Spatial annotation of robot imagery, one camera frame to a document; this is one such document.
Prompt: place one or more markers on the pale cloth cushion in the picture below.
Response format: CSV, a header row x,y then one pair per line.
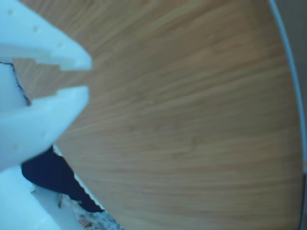
x,y
10,83

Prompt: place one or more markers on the dark grey rug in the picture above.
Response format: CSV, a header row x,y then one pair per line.
x,y
55,177

